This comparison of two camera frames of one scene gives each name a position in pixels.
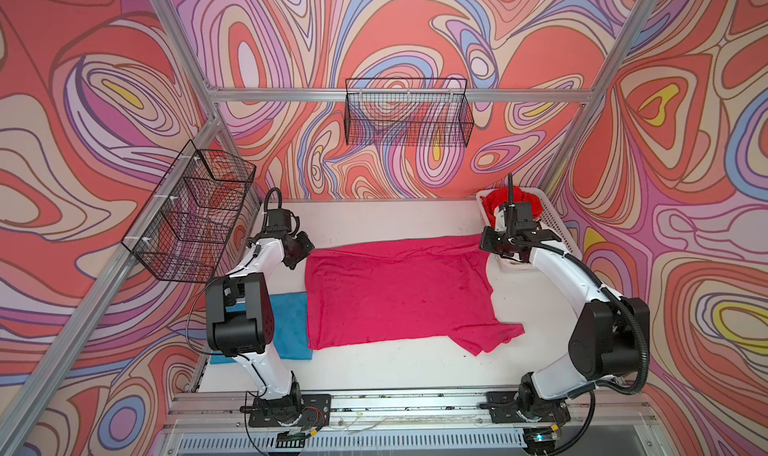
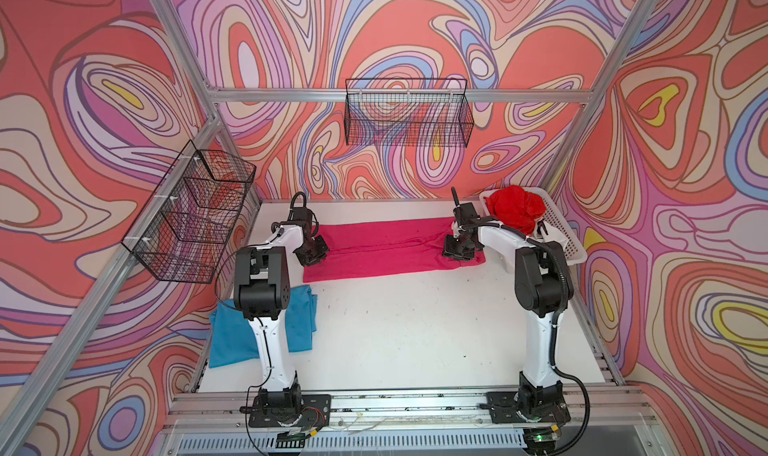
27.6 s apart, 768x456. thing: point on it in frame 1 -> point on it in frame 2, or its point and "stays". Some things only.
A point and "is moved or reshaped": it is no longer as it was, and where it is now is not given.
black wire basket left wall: (188, 218) stays
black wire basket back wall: (412, 111) stays
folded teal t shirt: (291, 328) stays
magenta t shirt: (403, 290) is moved or reshaped
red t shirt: (500, 196) stays
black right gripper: (488, 241) -> (449, 249)
